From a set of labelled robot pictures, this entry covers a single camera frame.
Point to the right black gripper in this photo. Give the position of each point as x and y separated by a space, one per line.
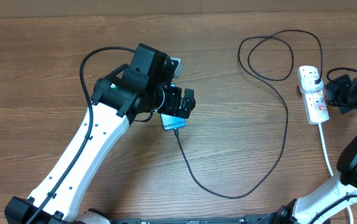
330 88

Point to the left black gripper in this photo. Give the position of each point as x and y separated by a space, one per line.
173 107

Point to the Samsung Galaxy smartphone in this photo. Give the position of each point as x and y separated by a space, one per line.
172 122

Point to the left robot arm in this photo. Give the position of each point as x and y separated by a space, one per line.
142 86

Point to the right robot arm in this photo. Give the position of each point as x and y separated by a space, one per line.
340 191

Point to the white charger plug adapter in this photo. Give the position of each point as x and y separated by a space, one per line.
311 85

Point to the white power strip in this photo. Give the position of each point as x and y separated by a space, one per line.
314 103

